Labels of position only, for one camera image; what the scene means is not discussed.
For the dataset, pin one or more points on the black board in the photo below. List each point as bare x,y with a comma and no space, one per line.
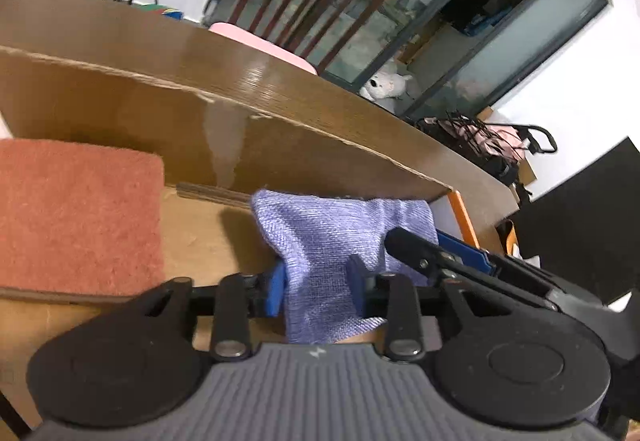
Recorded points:
585,211

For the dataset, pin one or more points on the multicoloured object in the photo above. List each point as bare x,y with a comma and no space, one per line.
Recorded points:
165,11

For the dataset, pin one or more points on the white plush toy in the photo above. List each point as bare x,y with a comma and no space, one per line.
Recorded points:
385,83

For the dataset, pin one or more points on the red cardboard box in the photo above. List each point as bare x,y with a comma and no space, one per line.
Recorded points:
150,121

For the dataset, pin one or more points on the glass sliding door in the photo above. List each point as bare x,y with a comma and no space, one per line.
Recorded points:
530,36

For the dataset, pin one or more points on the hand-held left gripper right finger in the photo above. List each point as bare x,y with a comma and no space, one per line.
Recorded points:
357,283

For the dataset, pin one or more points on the terracotta towel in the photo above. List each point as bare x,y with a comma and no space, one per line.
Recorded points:
75,216

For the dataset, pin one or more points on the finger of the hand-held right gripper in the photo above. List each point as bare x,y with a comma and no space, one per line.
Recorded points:
462,251
407,246

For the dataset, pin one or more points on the black bag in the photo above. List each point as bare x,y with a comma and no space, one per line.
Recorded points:
480,141

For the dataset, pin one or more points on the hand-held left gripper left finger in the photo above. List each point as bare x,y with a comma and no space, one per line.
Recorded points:
276,288

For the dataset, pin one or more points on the pink seat cushion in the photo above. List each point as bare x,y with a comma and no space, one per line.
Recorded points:
260,43

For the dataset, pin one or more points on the purple knitted cloth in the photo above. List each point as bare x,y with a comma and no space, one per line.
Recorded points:
320,246

